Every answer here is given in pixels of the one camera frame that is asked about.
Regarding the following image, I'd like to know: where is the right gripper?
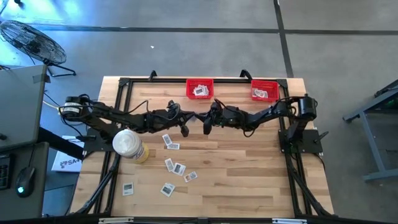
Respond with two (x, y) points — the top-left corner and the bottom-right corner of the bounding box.
(197, 100), (223, 136)

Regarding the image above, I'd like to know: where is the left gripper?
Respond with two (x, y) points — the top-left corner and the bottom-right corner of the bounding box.
(168, 100), (196, 138)

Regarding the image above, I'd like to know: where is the red plastic basket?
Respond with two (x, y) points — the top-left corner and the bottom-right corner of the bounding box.
(185, 78), (215, 101)
(251, 79), (280, 103)

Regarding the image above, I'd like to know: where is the yellow Lysol wipes canister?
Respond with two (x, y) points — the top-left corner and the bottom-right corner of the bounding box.
(112, 129), (150, 164)

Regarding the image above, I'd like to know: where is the black rig beam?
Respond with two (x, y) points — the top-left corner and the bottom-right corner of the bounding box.
(0, 213), (398, 224)

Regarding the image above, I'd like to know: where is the white paper sheet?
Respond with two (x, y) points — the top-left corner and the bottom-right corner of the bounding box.
(51, 135), (85, 173)

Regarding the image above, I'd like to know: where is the dark desk top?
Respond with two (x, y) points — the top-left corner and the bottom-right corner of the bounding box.
(0, 142), (50, 220)

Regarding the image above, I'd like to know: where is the grey metal cart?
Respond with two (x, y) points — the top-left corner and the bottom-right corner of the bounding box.
(341, 79), (398, 183)

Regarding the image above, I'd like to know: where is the black floor fan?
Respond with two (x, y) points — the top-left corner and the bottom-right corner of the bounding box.
(0, 19), (77, 78)

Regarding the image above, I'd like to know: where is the black computer mouse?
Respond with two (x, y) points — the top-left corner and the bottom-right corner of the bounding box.
(15, 166), (37, 198)

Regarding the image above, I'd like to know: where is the black keyboard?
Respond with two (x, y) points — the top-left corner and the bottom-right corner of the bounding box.
(0, 154), (12, 191)

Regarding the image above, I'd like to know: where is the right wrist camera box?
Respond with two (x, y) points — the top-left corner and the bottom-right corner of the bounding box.
(222, 107), (239, 127)

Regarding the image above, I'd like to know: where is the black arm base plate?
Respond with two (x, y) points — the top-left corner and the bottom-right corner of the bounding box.
(278, 128), (324, 154)
(81, 133), (118, 153)

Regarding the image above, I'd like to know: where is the white rig bracket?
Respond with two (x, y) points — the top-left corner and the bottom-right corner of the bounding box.
(98, 217), (134, 224)
(272, 218), (308, 224)

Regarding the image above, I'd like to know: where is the white power cable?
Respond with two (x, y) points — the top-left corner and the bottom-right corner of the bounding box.
(42, 99), (60, 110)

